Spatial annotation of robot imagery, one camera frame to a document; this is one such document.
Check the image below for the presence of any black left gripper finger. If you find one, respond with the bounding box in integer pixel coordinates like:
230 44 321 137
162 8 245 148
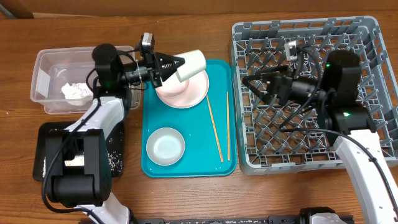
160 63 180 82
154 52 185 67

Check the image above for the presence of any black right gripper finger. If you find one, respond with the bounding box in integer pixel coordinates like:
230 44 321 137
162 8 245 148
255 65 291 75
242 75 272 105

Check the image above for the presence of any white paper cup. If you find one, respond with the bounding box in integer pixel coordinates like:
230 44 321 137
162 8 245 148
175 50 206 83

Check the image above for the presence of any white tissue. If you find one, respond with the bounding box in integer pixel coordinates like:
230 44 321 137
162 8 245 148
61 83 93 106

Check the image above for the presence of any metal bowl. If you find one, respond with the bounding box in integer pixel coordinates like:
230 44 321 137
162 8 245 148
146 128 185 166

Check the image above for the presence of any rice pile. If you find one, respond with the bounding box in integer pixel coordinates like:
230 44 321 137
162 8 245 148
42 127 124 175

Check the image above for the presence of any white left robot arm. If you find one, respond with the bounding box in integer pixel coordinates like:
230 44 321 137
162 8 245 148
41 43 194 223

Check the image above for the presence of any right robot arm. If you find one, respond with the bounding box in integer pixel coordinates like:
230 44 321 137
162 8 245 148
242 49 397 223

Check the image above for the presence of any grey dishwasher rack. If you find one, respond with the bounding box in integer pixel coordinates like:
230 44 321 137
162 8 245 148
231 16 397 175

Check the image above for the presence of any pink small bowl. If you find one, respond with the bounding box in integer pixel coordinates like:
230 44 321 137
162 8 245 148
155 75 189 97

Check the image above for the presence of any pink plate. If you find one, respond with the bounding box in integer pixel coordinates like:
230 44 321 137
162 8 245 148
157 70 210 109

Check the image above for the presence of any left wooden chopstick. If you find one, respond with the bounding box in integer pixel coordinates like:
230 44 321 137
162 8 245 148
206 95 224 163

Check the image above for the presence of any teal plastic tray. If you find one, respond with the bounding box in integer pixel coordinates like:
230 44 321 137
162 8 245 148
141 59 238 178

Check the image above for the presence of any black tray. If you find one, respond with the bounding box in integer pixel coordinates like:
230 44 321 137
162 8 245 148
32 121 125 182

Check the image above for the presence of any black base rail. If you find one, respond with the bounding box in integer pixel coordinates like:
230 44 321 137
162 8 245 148
133 207 355 224

